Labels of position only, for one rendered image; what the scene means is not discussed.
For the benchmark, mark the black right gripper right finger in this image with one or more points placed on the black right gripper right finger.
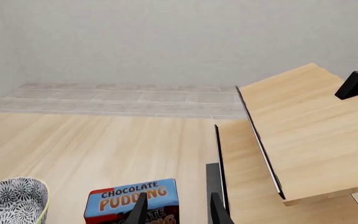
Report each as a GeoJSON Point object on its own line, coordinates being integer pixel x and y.
{"type": "Point", "coordinates": [220, 214]}

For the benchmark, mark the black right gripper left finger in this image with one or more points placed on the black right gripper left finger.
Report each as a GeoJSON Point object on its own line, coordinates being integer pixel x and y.
{"type": "Point", "coordinates": [138, 213]}

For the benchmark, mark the pale wooden cabinet drawer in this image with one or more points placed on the pale wooden cabinet drawer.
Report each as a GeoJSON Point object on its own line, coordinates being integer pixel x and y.
{"type": "Point", "coordinates": [238, 144]}

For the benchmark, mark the pale wooden cabinet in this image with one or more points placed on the pale wooden cabinet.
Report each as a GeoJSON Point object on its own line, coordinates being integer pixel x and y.
{"type": "Point", "coordinates": [306, 140]}

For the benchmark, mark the chocolate pudding box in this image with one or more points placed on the chocolate pudding box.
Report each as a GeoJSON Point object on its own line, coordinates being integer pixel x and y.
{"type": "Point", "coordinates": [117, 198]}

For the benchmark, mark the black white patterned bowl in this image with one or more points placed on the black white patterned bowl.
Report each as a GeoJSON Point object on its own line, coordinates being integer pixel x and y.
{"type": "Point", "coordinates": [9, 200]}

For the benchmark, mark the black rectangular block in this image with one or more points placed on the black rectangular block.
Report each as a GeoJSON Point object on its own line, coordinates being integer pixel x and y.
{"type": "Point", "coordinates": [354, 85]}

